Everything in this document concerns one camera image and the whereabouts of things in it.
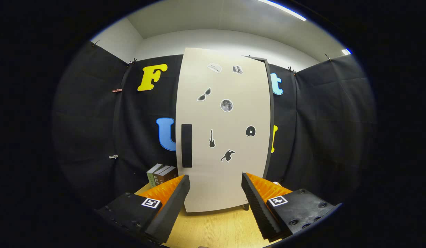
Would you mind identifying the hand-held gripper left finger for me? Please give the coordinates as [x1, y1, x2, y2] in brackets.
[96, 174, 191, 244]

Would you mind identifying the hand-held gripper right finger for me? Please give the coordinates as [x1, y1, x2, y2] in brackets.
[241, 172, 343, 241]

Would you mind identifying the brown book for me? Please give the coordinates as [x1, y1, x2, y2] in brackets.
[153, 165, 170, 185]
[159, 166, 179, 183]

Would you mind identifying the green book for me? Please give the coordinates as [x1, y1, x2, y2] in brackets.
[146, 163, 163, 188]

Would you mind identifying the dark grey cabinet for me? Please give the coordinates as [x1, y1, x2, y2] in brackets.
[247, 55, 275, 211]

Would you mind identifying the black backdrop cloth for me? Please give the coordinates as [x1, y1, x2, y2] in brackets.
[52, 41, 377, 210]

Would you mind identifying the long ceiling light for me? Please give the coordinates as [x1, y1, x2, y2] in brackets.
[256, 0, 307, 22]

